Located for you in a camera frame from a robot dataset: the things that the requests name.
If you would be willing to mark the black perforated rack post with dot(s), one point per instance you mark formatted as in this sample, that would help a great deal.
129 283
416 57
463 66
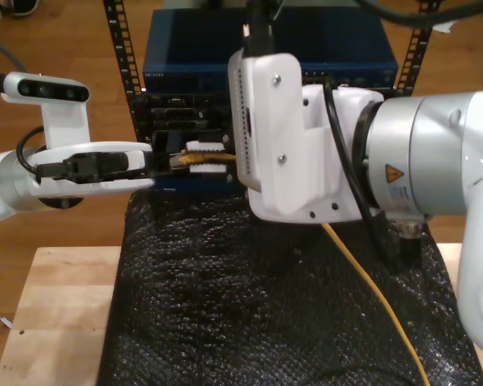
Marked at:
422 44
118 40

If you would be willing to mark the black rack server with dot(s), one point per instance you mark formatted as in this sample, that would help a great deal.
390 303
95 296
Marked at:
177 112

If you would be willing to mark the blue network switch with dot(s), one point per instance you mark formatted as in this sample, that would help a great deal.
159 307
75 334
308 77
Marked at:
193 36

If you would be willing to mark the crumpled white paper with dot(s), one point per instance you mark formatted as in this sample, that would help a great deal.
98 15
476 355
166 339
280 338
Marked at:
442 29

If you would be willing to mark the blue base panel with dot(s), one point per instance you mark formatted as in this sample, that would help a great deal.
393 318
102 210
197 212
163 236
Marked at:
201 189

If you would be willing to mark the black shoe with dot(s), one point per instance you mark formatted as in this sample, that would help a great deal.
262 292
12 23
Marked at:
26 7

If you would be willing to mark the black bubble mat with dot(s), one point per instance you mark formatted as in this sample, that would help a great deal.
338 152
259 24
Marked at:
225 321

